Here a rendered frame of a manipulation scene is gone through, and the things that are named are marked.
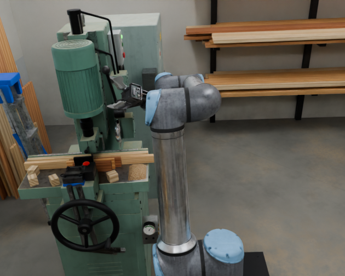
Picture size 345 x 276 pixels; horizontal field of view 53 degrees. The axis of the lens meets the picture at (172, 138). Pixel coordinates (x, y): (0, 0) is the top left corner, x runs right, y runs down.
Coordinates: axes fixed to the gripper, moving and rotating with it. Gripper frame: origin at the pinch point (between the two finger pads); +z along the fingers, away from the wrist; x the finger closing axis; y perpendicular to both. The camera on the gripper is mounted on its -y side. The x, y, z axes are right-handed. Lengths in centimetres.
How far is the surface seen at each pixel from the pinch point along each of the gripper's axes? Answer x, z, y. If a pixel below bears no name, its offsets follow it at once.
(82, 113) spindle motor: 6.2, 3.9, -12.3
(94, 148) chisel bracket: 16.1, -8.5, -24.8
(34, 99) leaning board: -92, -30, -188
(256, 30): -131, -170, -26
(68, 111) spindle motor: 5.0, 8.6, -17.1
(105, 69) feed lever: -3.9, 5.1, 9.4
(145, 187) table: 35.2, -29.7, -14.0
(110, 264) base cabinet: 66, -37, -58
